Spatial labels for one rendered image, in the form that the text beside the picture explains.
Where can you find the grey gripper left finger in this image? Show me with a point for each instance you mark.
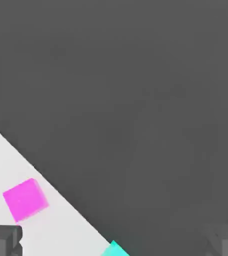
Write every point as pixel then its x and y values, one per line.
pixel 2 240

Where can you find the small magenta cube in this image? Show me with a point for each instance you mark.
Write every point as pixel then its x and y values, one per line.
pixel 25 200

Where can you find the small cyan cube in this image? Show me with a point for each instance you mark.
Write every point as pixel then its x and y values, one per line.
pixel 114 250

